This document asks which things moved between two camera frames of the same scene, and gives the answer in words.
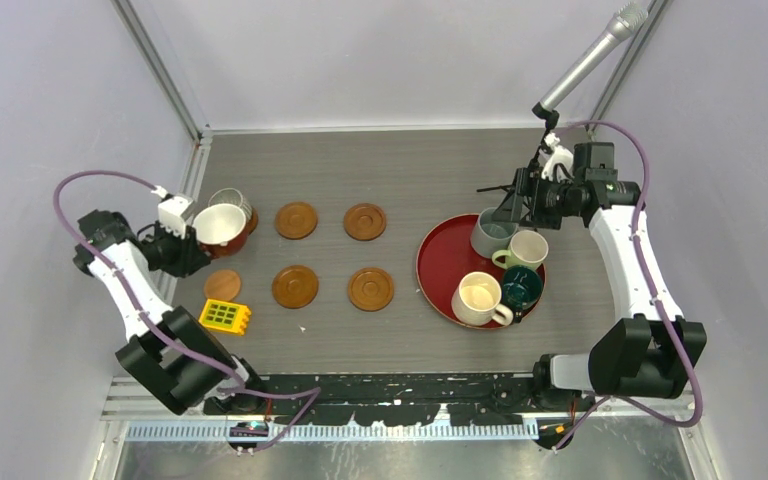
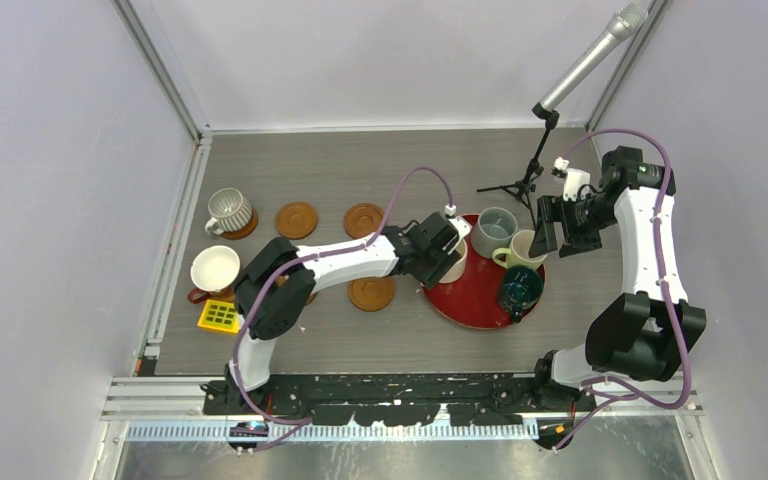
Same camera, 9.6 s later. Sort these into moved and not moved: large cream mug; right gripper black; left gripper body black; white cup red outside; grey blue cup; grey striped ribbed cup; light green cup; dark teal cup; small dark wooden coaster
Moved: large cream mug; white cup red outside; left gripper body black; right gripper black
Not moved: grey striped ribbed cup; dark teal cup; light green cup; small dark wooden coaster; grey blue cup
